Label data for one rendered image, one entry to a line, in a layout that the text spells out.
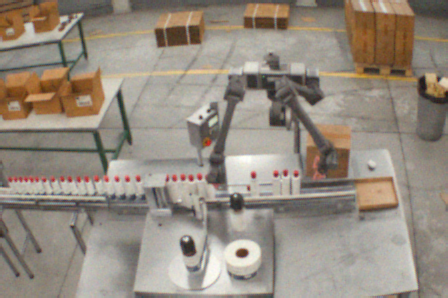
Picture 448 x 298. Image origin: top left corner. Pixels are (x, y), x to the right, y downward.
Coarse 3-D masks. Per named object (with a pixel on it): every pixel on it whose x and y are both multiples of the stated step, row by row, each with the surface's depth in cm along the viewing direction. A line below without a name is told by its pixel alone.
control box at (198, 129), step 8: (200, 112) 299; (216, 112) 300; (192, 120) 294; (200, 120) 293; (192, 128) 296; (200, 128) 293; (208, 128) 299; (192, 136) 301; (200, 136) 296; (208, 136) 302; (216, 136) 308; (192, 144) 306; (200, 144) 300
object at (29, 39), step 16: (64, 16) 654; (80, 16) 642; (32, 32) 630; (48, 32) 616; (64, 32) 604; (80, 32) 662; (0, 48) 610; (16, 48) 612; (48, 64) 666; (64, 64) 621
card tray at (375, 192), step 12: (360, 180) 330; (372, 180) 330; (384, 180) 329; (360, 192) 324; (372, 192) 322; (384, 192) 320; (396, 192) 315; (360, 204) 315; (372, 204) 311; (384, 204) 308; (396, 204) 308
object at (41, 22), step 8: (40, 8) 627; (48, 8) 625; (56, 8) 617; (32, 16) 613; (40, 16) 633; (48, 16) 633; (56, 16) 622; (32, 24) 616; (40, 24) 613; (48, 24) 611; (56, 24) 627; (40, 32) 622
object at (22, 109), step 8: (24, 72) 455; (0, 80) 446; (8, 80) 458; (16, 80) 456; (24, 80) 454; (0, 88) 445; (8, 88) 458; (16, 88) 458; (24, 88) 457; (0, 96) 446; (8, 96) 463; (16, 96) 464; (24, 96) 441; (0, 104) 439; (8, 104) 439; (16, 104) 438; (24, 104) 440; (32, 104) 462; (0, 112) 446; (8, 112) 446; (16, 112) 445; (24, 112) 444
